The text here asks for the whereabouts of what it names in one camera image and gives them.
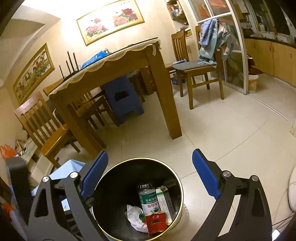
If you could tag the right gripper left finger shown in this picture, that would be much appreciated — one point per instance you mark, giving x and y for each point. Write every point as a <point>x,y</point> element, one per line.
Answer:
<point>61,207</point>

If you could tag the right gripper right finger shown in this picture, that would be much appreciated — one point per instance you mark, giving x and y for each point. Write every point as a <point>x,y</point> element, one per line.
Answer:
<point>252,220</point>

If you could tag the white tissue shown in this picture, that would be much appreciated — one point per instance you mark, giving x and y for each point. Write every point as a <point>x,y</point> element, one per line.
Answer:
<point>133,214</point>

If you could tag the clear plastic water bottle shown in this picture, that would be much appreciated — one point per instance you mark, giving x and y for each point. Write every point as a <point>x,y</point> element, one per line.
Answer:
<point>148,198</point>

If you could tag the red cigarette pack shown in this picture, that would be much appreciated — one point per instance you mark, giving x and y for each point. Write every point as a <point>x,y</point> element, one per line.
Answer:
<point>156,222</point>

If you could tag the white coffee table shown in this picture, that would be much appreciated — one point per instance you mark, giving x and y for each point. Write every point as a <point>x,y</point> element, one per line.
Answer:
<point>37,164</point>

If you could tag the orange plastic bag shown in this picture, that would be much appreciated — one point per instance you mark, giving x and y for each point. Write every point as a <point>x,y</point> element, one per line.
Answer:
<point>7,152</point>

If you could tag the blue cartoon tablecloth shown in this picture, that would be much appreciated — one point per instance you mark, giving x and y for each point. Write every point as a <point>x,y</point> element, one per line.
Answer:
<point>62,172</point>

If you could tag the front wooden chair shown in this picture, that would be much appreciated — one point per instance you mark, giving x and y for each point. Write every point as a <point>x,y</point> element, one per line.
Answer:
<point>44,128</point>

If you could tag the black wifi router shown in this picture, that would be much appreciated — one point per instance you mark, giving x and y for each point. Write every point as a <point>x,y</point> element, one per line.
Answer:
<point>73,67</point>

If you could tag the blue plastic stool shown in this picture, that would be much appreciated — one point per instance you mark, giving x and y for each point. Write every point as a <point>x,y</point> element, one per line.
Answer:
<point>122,97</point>

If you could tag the blue plastic bag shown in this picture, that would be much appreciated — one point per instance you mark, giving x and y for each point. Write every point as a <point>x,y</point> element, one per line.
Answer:
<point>95,58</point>

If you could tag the wooden chair with clothes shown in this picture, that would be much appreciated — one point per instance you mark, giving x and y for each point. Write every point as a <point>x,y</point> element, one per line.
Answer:
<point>191,69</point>

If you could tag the wooden dining table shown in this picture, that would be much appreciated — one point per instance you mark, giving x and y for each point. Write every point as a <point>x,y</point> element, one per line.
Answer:
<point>110,74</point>

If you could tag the blue clothes pile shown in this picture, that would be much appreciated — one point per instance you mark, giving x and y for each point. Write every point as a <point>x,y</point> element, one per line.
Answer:
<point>214,36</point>

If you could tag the lace table cover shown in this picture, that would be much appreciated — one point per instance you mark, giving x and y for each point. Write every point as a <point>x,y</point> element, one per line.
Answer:
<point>99,62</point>

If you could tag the far wooden chair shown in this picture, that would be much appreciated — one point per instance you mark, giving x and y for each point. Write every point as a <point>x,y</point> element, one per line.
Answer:
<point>180,50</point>

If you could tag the horse painting gold frame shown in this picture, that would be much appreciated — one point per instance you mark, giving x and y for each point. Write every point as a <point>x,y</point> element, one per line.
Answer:
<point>35,71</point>

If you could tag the flower painting gold frame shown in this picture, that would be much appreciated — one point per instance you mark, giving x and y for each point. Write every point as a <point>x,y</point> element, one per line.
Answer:
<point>109,19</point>

